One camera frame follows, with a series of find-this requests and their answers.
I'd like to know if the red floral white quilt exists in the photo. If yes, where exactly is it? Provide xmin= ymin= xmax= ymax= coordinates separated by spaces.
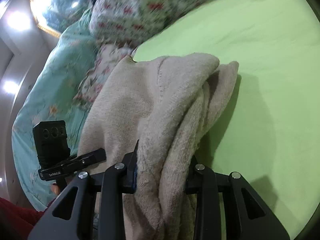
xmin=89 ymin=0 xmax=209 ymax=47

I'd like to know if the beige knitted sweater dress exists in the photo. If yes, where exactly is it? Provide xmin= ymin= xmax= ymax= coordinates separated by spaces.
xmin=78 ymin=53 xmax=239 ymax=239

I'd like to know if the pink floral ruffled pillow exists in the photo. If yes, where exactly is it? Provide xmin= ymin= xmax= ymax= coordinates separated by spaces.
xmin=73 ymin=44 xmax=136 ymax=111

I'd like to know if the teal floral duvet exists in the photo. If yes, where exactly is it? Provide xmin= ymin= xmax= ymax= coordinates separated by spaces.
xmin=11 ymin=0 xmax=98 ymax=211

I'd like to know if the red sleeve left forearm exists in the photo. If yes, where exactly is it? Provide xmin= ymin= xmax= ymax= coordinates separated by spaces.
xmin=1 ymin=198 xmax=44 ymax=239

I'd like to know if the gold framed picture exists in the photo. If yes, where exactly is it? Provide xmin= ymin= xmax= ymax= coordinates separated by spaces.
xmin=30 ymin=0 xmax=61 ymax=38

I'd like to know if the lime green bed sheet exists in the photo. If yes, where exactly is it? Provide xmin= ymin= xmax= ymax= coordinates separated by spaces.
xmin=134 ymin=0 xmax=319 ymax=239

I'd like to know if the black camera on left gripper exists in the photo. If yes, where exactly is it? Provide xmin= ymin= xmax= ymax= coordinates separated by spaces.
xmin=33 ymin=120 xmax=71 ymax=168

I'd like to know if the person's left hand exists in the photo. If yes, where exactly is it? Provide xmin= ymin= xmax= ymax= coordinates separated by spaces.
xmin=51 ymin=183 xmax=61 ymax=196

